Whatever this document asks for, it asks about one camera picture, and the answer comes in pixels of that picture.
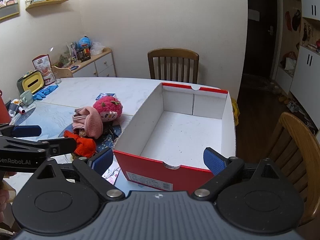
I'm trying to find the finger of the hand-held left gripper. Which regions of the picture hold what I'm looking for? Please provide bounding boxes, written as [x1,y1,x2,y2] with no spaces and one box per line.
[0,124,42,139]
[0,136,77,159]

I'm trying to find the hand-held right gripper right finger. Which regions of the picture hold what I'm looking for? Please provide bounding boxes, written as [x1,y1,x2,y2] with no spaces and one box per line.
[192,147,284,201]

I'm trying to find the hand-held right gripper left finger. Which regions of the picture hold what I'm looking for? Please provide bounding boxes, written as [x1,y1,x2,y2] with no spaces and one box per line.
[36,147,125,201]

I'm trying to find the red cloth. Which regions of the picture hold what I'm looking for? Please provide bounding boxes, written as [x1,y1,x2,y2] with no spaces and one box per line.
[62,130,97,157]

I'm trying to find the pink fleece cloth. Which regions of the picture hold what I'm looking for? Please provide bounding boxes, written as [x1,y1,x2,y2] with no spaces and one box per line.
[72,106,103,139]

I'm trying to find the red cardboard shoe box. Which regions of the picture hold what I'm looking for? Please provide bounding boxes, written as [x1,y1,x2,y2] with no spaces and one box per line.
[113,82,237,195]

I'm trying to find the pink plush toy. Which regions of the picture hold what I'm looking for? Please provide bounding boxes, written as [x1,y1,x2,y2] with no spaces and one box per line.
[93,95,123,123]

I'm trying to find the person's left hand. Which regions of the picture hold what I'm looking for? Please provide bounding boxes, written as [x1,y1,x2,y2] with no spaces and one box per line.
[0,172,17,224]

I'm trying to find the blue printed table mat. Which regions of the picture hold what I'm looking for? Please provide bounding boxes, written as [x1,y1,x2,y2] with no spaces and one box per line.
[10,100,135,188]

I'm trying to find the red container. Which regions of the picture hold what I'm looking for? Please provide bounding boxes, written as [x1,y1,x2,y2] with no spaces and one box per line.
[0,89,11,124]

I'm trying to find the pale green mug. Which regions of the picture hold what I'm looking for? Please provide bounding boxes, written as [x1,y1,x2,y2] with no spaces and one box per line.
[19,90,34,106]

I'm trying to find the blue gloves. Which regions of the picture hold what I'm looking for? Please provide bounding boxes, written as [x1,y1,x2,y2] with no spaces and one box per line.
[33,85,59,101]

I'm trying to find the green tissue box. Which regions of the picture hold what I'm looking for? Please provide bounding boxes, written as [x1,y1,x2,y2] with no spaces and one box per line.
[17,70,46,93]

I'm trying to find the yellow cloth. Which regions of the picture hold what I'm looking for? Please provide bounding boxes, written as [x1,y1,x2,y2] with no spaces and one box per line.
[230,98,240,127]

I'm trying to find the clear glass vase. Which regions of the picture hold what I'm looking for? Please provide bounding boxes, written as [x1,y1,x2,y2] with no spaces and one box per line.
[52,67,62,85]

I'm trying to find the small blue box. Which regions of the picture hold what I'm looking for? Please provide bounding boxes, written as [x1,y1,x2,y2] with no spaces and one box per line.
[96,93,116,101]

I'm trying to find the red and white snack bag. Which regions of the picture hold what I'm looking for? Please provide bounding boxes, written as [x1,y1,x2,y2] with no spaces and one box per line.
[32,55,56,87]

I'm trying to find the curved-back wooden chair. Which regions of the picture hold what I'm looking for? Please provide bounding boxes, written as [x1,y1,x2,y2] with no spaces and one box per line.
[265,112,320,227]

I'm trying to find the white wooden sideboard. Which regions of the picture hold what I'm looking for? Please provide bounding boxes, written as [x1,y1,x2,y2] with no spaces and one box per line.
[51,47,117,78]

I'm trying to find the blue globe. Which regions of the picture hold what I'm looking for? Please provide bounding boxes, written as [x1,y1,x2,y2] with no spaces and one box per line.
[78,36,92,51]

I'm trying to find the clear plastic bag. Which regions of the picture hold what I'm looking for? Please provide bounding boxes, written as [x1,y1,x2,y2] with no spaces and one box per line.
[90,41,104,55]

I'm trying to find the slatted wooden chair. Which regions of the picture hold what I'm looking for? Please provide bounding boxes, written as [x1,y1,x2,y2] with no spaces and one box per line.
[147,48,200,84]

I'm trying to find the white storage cabinet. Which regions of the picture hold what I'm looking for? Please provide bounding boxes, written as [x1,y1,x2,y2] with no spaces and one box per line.
[274,0,320,140]

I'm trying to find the dark door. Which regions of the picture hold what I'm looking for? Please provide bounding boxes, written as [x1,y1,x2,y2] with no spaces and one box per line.
[246,0,282,82]

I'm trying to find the wooden wall shelf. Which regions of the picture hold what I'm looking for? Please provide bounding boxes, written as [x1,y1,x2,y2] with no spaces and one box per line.
[25,0,70,10]

